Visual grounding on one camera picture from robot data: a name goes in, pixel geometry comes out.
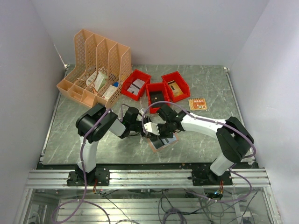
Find tan leather card holder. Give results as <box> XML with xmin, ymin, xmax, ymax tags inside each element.
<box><xmin>147</xmin><ymin>134</ymin><xmax>178</xmax><ymax>153</ymax></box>

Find red bin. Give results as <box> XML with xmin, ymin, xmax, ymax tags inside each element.
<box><xmin>121</xmin><ymin>69</ymin><xmax>151</xmax><ymax>101</ymax></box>
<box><xmin>161</xmin><ymin>71</ymin><xmax>190</xmax><ymax>103</ymax></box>
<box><xmin>146</xmin><ymin>82</ymin><xmax>170</xmax><ymax>105</ymax></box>

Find gold striped card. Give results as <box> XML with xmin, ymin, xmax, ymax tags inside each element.
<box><xmin>168</xmin><ymin>81</ymin><xmax>183</xmax><ymax>97</ymax></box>

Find orange patterned card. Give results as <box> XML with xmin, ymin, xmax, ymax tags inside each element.
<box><xmin>188</xmin><ymin>98</ymin><xmax>207</xmax><ymax>111</ymax></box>

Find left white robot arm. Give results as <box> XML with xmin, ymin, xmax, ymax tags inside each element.
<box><xmin>75</xmin><ymin>103</ymin><xmax>150</xmax><ymax>185</ymax></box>

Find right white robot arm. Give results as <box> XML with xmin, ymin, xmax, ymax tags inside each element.
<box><xmin>152</xmin><ymin>104</ymin><xmax>254</xmax><ymax>185</ymax></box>

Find grey white boxes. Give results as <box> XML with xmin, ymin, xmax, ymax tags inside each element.
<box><xmin>127</xmin><ymin>79</ymin><xmax>145</xmax><ymax>95</ymax></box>

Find red white box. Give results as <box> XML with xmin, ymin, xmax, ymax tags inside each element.
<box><xmin>102</xmin><ymin>85</ymin><xmax>117</xmax><ymax>101</ymax></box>

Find green white box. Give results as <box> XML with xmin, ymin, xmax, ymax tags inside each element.
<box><xmin>93</xmin><ymin>71</ymin><xmax>107</xmax><ymax>92</ymax></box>

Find white labelled packet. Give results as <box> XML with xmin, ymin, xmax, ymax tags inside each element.
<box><xmin>85</xmin><ymin>71</ymin><xmax>97</xmax><ymax>86</ymax></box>

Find peach mesh file organizer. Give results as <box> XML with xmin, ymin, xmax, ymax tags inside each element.
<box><xmin>57</xmin><ymin>29</ymin><xmax>132</xmax><ymax>109</ymax></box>

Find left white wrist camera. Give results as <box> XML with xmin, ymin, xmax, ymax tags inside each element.
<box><xmin>139</xmin><ymin>108</ymin><xmax>146</xmax><ymax>119</ymax></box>

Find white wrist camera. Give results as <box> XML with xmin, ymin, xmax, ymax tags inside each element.
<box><xmin>144</xmin><ymin>122</ymin><xmax>160</xmax><ymax>136</ymax></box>
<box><xmin>139</xmin><ymin>108</ymin><xmax>146</xmax><ymax>119</ymax></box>

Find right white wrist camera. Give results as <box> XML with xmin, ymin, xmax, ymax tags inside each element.
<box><xmin>144</xmin><ymin>122</ymin><xmax>160</xmax><ymax>136</ymax></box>

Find tangled floor cables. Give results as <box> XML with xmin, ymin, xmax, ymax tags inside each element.
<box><xmin>53</xmin><ymin>185</ymin><xmax>264</xmax><ymax>224</ymax></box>

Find aluminium rail frame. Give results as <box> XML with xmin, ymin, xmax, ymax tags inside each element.
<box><xmin>23</xmin><ymin>168</ymin><xmax>278</xmax><ymax>224</ymax></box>

